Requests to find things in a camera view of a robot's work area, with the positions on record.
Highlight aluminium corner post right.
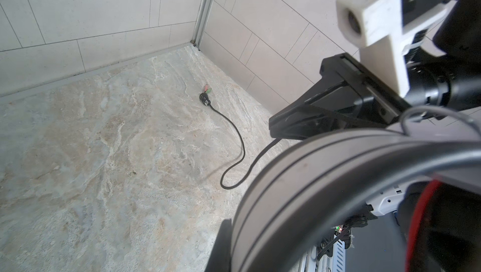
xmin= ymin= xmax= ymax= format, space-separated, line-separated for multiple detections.
xmin=191 ymin=0 xmax=214 ymax=49

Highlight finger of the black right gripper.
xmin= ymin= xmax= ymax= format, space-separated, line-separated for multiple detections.
xmin=269 ymin=78 xmax=387 ymax=140

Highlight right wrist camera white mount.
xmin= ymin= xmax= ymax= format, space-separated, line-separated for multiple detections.
xmin=336 ymin=0 xmax=447 ymax=97

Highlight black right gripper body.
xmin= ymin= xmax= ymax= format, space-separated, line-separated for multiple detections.
xmin=320 ymin=0 xmax=480 ymax=125

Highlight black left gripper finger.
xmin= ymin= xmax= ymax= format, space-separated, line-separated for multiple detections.
xmin=204 ymin=219 xmax=233 ymax=272

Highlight right circuit board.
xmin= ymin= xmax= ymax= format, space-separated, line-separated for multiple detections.
xmin=334 ymin=224 xmax=352 ymax=249

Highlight white black headphones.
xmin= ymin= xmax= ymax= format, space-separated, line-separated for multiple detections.
xmin=230 ymin=106 xmax=480 ymax=271

